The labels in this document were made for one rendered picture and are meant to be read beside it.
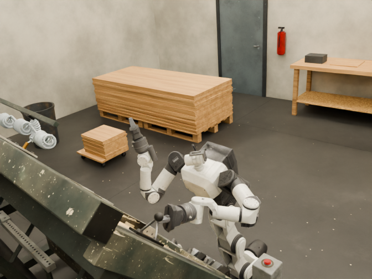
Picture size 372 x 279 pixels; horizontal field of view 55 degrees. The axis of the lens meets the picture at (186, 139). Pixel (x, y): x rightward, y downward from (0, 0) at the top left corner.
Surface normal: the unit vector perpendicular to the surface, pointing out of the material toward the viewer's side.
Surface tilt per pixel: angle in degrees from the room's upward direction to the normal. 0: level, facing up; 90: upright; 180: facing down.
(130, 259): 90
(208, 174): 23
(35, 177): 39
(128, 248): 90
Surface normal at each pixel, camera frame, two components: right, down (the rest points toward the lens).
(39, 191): -0.49, -0.48
